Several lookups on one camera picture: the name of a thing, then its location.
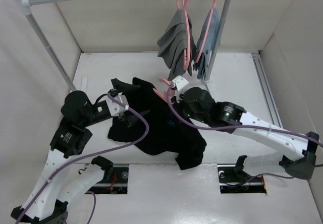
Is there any pink plastic hanger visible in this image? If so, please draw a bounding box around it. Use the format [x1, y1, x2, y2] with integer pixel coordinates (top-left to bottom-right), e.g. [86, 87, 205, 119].
[153, 78, 176, 104]

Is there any black t shirt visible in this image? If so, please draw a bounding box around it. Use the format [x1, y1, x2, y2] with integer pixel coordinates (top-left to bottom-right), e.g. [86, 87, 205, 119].
[107, 77, 208, 171]

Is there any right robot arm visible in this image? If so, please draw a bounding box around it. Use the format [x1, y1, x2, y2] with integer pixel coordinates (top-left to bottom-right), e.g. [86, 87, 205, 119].
[179, 87, 319, 181]

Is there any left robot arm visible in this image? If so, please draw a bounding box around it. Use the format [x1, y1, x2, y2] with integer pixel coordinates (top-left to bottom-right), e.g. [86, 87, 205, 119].
[11, 78, 149, 223]

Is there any grey shirt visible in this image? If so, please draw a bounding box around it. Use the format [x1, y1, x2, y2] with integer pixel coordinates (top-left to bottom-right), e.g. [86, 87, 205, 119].
[157, 9, 196, 81]

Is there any light blue shirt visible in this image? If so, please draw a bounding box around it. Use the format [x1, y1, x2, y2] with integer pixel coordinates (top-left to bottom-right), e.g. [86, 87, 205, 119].
[194, 8, 220, 79]

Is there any pink hanger with grey shirt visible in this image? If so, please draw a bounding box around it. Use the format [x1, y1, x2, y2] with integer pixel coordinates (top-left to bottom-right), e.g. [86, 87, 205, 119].
[176, 0, 192, 71]

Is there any pink hanger with blue shirt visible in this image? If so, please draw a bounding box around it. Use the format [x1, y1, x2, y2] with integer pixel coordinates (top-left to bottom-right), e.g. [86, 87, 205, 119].
[195, 0, 220, 65]

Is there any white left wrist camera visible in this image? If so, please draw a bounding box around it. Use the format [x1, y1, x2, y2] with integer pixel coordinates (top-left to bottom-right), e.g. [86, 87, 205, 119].
[106, 94, 129, 117]

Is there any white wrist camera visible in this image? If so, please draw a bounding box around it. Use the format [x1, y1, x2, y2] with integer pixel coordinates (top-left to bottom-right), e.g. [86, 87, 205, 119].
[106, 94, 129, 117]
[171, 76, 189, 102]

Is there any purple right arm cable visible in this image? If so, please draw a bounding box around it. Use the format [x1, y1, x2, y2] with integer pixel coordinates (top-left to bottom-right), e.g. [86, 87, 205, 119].
[168, 86, 323, 149]

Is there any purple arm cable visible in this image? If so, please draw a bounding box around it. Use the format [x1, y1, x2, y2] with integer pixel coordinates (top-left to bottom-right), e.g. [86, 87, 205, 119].
[15, 92, 150, 224]
[168, 86, 323, 149]

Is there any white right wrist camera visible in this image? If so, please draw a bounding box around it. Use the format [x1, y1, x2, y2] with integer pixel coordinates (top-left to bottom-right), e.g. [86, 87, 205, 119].
[171, 76, 189, 102]

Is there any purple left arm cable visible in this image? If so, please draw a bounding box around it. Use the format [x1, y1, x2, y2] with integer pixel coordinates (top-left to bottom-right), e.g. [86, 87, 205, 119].
[15, 92, 150, 224]

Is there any aluminium rail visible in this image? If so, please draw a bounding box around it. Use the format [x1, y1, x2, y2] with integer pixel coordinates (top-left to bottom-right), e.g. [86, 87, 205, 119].
[251, 53, 283, 128]

